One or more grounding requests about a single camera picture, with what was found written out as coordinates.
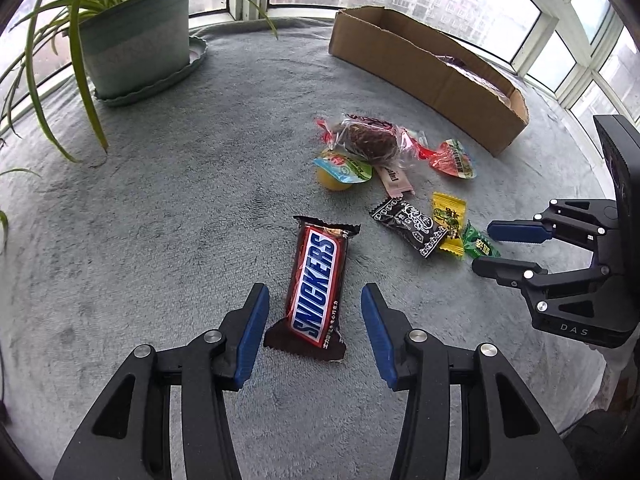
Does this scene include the clear brown pastry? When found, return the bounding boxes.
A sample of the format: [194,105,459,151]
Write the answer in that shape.
[314,114,432,166]

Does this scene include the pale green pot saucer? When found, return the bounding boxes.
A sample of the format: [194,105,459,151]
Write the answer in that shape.
[92,35,209,107]

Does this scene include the cardboard box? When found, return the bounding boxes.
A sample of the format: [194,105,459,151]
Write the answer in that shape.
[328,6,530,157]

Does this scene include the clear snack packet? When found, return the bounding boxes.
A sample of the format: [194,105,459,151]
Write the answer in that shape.
[434,54,517,107]

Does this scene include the dark clothing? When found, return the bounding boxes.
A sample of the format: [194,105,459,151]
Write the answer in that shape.
[562,407,640,480]

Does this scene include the yellow jelly cup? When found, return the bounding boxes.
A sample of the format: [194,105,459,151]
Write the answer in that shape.
[313,149,374,192]

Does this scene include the brown chocolate bar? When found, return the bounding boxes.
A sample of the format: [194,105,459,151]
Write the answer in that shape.
[263,216,362,363]

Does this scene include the pale green flower pot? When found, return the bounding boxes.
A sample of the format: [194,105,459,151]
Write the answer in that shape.
[77,0,199,99]

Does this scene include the yellow candy packet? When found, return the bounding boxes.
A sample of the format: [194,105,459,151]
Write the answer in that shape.
[431,191,468,259]

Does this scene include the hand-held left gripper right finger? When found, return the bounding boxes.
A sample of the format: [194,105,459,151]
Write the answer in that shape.
[360,282,581,480]

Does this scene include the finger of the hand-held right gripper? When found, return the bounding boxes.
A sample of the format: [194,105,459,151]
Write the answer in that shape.
[471,257,613,321]
[487,199,621,253]

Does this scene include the green spider plant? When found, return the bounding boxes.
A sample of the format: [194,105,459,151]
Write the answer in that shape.
[0,0,279,261]

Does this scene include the black patterned candy packet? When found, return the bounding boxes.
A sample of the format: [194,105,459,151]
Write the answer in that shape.
[370,196,449,261]

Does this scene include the pink candy packet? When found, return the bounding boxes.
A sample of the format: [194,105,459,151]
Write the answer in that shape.
[376,162,415,199]

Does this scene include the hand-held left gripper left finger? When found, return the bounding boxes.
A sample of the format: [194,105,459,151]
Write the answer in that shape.
[52,282,271,480]

